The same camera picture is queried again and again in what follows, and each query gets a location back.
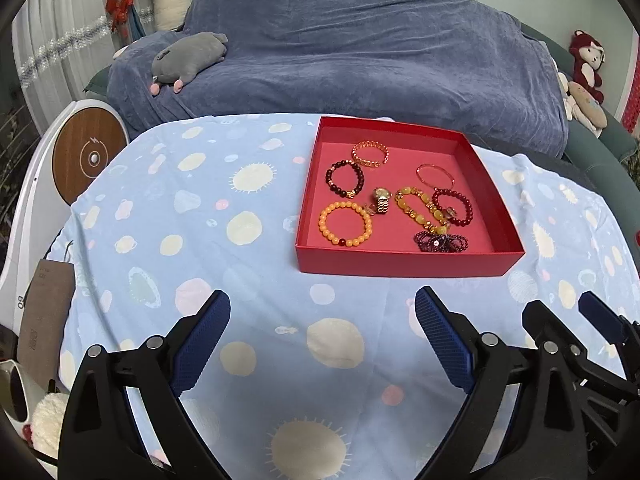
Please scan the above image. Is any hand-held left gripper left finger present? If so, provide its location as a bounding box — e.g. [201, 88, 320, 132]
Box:
[57, 289, 232, 480]

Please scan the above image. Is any dark bead bracelet gold charm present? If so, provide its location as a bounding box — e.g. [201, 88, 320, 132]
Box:
[325, 159, 365, 200]

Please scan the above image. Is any orange bead bracelet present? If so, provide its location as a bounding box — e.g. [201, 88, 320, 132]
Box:
[318, 200, 373, 248]

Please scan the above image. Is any white plastic object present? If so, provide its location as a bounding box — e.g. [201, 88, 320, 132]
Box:
[0, 359, 51, 426]

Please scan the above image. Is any white side table wooden top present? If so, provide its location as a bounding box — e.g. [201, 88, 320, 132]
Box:
[0, 99, 128, 331]

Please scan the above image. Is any light blue dotted tablecloth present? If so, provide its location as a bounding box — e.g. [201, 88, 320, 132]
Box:
[52, 112, 640, 480]

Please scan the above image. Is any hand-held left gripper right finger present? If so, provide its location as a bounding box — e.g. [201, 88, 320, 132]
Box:
[415, 286, 593, 480]

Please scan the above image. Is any small white plush toy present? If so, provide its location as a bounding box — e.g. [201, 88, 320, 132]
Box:
[556, 71, 576, 121]

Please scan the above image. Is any gold wristwatch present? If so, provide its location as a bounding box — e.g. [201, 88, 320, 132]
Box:
[370, 187, 396, 217]

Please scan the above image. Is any white fluffy plush toy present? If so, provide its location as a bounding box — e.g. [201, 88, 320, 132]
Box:
[22, 392, 71, 456]

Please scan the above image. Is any green sofa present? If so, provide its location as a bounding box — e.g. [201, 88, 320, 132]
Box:
[520, 25, 640, 196]

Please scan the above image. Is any brown paper bag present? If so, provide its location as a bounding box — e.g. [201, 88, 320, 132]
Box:
[17, 258, 76, 386]

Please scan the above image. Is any yellow crystal bead bracelet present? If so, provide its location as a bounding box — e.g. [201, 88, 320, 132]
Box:
[395, 186, 449, 236]

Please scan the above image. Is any gold chain bracelet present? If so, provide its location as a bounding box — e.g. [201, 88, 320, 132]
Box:
[351, 141, 390, 168]

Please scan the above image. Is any dark red bead bracelet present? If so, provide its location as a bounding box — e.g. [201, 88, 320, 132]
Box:
[431, 187, 475, 226]

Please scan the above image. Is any red cardboard box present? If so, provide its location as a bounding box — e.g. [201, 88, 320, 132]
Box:
[294, 116, 526, 278]

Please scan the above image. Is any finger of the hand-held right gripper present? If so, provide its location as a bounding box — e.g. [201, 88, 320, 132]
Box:
[578, 291, 629, 347]
[521, 300, 589, 362]

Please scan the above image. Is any thin red bangle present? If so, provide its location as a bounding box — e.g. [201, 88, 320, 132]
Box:
[416, 163, 456, 188]

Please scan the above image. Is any grey plush toy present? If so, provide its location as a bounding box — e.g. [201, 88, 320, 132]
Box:
[150, 31, 229, 96]

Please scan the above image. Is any red ribbon bow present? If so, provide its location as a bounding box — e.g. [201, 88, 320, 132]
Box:
[105, 0, 136, 36]

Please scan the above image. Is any blue covered sofa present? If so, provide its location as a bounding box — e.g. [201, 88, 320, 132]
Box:
[107, 0, 571, 158]

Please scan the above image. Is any purple bead strand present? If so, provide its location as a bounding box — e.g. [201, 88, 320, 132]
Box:
[413, 230, 470, 253]

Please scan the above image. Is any red plush toy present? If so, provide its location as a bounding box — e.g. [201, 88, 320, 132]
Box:
[569, 30, 607, 103]

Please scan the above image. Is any beige round plush toy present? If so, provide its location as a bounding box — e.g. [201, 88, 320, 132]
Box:
[567, 81, 608, 138]

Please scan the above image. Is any white curtain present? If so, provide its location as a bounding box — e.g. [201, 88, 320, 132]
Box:
[10, 0, 131, 131]

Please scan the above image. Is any teal curtain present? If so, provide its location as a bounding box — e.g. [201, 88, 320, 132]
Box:
[120, 0, 153, 43]

